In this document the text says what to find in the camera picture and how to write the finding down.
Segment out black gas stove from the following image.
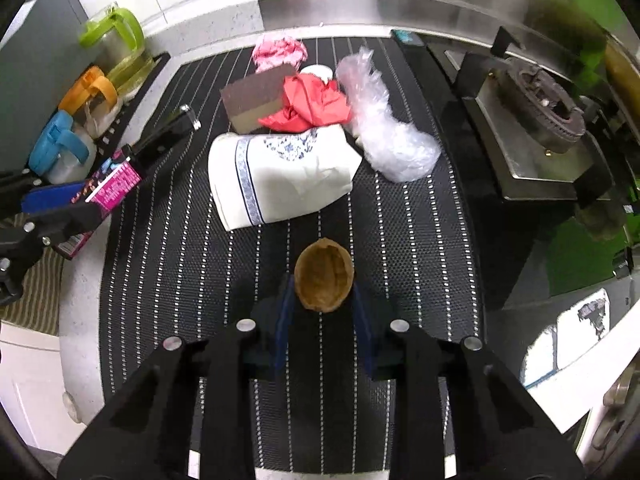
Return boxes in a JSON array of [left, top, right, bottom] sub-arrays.
[[405, 29, 639, 311]]

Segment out blue lidded jar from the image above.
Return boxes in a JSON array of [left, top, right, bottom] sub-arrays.
[[28, 110, 96, 184]]

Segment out clear crumpled plastic bag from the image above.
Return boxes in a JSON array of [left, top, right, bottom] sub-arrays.
[[336, 47, 442, 183]]

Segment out green lidded glass jug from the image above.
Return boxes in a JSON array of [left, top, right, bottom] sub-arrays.
[[78, 2, 155, 102]]

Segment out pink crumpled paper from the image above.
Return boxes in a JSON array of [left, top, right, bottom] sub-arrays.
[[252, 37, 308, 73]]

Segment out dark patterned snack wrapper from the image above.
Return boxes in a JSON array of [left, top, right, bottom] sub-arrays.
[[55, 144, 142, 259]]

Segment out white blue patterned paper bag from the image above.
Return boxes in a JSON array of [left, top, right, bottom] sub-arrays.
[[207, 125, 362, 231]]

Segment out walnut shell half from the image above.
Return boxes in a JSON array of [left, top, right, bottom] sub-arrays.
[[294, 237, 355, 313]]

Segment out red paper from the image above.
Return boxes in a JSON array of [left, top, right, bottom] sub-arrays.
[[258, 74, 352, 133]]

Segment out teal small sponge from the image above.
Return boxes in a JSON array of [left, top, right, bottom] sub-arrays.
[[392, 29, 425, 48]]

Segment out orange lidded jar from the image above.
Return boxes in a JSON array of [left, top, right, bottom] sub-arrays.
[[58, 65, 122, 140]]

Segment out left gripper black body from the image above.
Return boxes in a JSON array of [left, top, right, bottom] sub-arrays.
[[1, 169, 42, 307]]

